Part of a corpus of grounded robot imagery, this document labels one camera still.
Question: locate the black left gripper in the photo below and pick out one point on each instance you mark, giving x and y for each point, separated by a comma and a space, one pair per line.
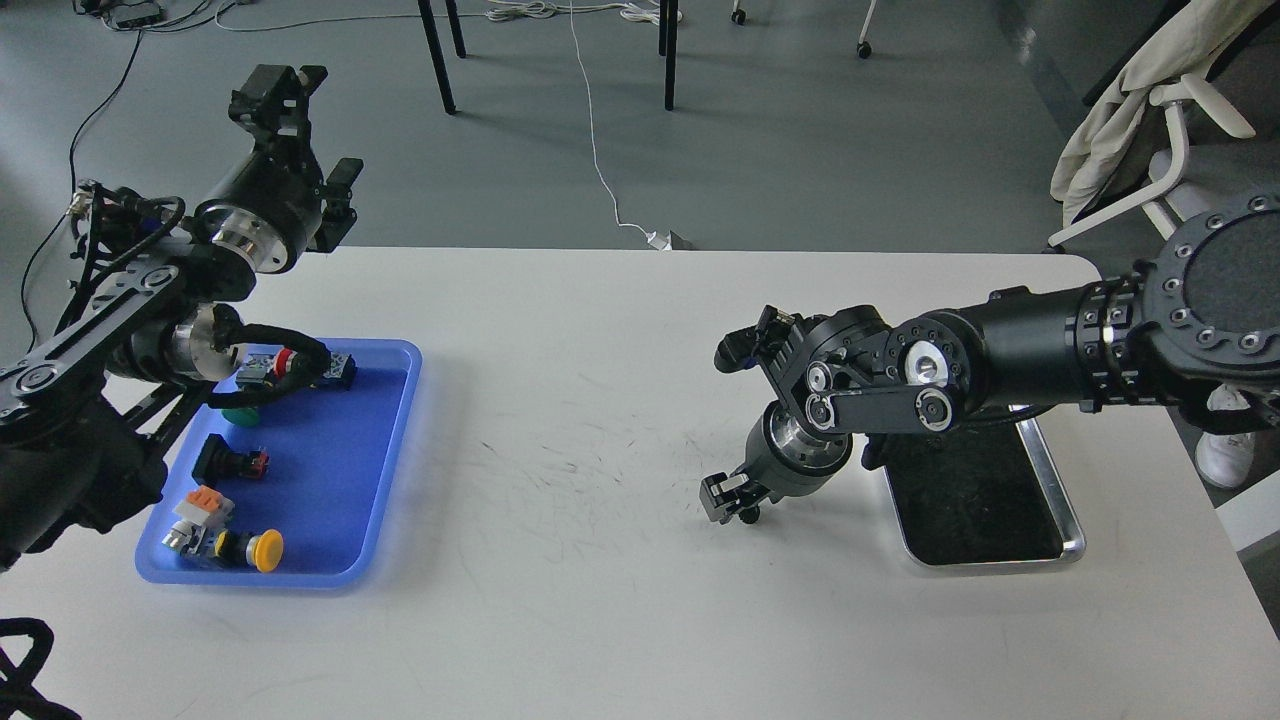
269, 208

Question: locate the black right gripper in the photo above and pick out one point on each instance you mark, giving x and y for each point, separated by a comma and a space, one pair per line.
782, 459

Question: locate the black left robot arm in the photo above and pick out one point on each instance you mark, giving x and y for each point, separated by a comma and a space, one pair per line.
151, 333

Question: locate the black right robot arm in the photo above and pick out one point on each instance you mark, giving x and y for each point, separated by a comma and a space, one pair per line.
1194, 328

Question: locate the silver metal tray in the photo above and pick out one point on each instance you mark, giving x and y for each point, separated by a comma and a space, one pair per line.
985, 498

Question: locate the blue plastic tray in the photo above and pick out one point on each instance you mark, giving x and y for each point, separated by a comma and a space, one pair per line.
332, 461

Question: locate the black table leg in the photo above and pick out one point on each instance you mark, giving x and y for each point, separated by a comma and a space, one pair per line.
435, 47
668, 19

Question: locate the white power adapter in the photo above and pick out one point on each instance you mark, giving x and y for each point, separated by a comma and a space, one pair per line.
668, 241

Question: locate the orange grey contact block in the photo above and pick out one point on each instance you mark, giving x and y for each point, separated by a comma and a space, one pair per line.
202, 515

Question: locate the person in grey trousers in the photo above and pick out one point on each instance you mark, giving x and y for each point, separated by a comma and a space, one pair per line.
1226, 462

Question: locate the white chair with cloth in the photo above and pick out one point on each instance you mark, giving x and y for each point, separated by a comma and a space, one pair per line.
1133, 146

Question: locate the red push button switch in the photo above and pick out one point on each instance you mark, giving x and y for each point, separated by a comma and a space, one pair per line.
263, 371

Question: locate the black switch contact block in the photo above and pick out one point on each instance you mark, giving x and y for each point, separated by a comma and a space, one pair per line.
341, 373

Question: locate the green push button switch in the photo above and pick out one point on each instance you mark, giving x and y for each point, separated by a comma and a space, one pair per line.
244, 416

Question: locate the black red switch module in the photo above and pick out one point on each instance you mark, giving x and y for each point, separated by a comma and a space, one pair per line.
218, 461

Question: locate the yellow push button switch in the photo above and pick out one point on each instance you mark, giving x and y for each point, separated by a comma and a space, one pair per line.
261, 552

